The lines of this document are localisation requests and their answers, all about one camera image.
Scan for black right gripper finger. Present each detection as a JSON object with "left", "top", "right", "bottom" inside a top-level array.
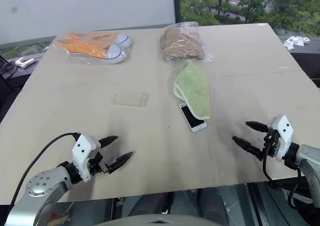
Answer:
[
  {"left": 232, "top": 136, "right": 265, "bottom": 159},
  {"left": 245, "top": 121, "right": 270, "bottom": 134}
]

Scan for white power strip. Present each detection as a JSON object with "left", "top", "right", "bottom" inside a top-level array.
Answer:
[{"left": 14, "top": 57, "right": 36, "bottom": 70}]

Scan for orange sneakers in bag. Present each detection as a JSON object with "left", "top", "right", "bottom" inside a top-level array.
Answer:
[{"left": 55, "top": 29, "right": 134, "bottom": 66}]

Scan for orange sneaker with white toe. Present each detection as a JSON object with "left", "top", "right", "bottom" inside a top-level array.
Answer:
[
  {"left": 66, "top": 31, "right": 133, "bottom": 47},
  {"left": 57, "top": 40, "right": 127, "bottom": 64}
]

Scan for white smartphone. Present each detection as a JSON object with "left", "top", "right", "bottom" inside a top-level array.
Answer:
[{"left": 178, "top": 102, "right": 208, "bottom": 133}]

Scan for dark rounded robot leg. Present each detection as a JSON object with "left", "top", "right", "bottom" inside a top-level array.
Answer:
[
  {"left": 128, "top": 192, "right": 176, "bottom": 218},
  {"left": 197, "top": 185, "right": 230, "bottom": 225}
]

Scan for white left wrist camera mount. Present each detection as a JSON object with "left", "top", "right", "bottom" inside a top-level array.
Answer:
[{"left": 71, "top": 134, "right": 101, "bottom": 183}]

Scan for clear phone case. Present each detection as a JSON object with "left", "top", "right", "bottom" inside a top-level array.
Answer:
[{"left": 112, "top": 90, "right": 150, "bottom": 110}]

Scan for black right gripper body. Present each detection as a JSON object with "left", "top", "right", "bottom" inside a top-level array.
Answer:
[{"left": 261, "top": 127, "right": 282, "bottom": 161}]

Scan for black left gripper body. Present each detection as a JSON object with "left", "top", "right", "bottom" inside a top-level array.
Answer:
[{"left": 86, "top": 147, "right": 110, "bottom": 178}]

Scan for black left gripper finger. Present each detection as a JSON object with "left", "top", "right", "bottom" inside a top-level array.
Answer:
[
  {"left": 98, "top": 135, "right": 119, "bottom": 148},
  {"left": 104, "top": 151, "right": 134, "bottom": 174}
]

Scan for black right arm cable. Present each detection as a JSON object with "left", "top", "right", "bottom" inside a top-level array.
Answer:
[{"left": 263, "top": 139, "right": 305, "bottom": 208}]

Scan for green towel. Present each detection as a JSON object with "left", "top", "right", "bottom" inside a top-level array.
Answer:
[{"left": 173, "top": 61, "right": 212, "bottom": 120}]

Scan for grey robot torso top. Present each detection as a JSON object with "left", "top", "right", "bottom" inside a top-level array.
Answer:
[{"left": 96, "top": 212, "right": 227, "bottom": 226}]

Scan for white crumpled paper pile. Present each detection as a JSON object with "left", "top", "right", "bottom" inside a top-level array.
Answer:
[{"left": 283, "top": 35, "right": 312, "bottom": 51}]

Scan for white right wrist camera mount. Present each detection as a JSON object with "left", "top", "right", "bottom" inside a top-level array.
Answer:
[{"left": 271, "top": 115, "right": 295, "bottom": 162}]

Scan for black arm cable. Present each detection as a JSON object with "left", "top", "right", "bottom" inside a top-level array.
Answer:
[
  {"left": 263, "top": 139, "right": 305, "bottom": 208},
  {"left": 9, "top": 132, "right": 80, "bottom": 209}
]

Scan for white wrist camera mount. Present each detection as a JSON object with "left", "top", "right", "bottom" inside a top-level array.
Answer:
[
  {"left": 271, "top": 115, "right": 295, "bottom": 162},
  {"left": 71, "top": 134, "right": 101, "bottom": 183}
]

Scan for brown cloth in plastic bag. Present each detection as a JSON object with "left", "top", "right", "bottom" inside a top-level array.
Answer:
[{"left": 159, "top": 22, "right": 214, "bottom": 63}]

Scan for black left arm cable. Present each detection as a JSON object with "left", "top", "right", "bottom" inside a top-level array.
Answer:
[{"left": 9, "top": 132, "right": 80, "bottom": 209}]

